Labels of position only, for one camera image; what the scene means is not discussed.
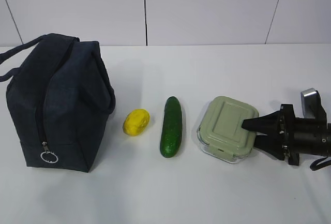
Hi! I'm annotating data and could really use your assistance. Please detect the green cucumber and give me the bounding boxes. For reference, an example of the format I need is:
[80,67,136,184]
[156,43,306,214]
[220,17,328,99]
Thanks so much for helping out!
[160,96,183,158]

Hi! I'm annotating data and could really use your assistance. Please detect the dark blue lunch bag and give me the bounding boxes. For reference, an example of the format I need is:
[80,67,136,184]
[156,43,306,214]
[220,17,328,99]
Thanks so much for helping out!
[1,33,116,172]

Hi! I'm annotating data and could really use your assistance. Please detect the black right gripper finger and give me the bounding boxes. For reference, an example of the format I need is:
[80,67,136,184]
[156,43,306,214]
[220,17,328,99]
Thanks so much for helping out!
[242,110,283,134]
[254,134,287,161]

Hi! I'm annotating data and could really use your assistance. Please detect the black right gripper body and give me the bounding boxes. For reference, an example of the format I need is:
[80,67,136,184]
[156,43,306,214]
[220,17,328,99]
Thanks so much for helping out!
[280,104,330,167]

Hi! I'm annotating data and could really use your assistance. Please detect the green lidded glass container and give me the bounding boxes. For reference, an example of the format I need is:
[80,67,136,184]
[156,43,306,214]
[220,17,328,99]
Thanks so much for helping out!
[197,96,259,163]

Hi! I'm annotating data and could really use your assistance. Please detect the yellow lemon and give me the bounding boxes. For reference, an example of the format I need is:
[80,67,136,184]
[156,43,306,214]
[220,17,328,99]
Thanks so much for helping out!
[123,109,150,137]

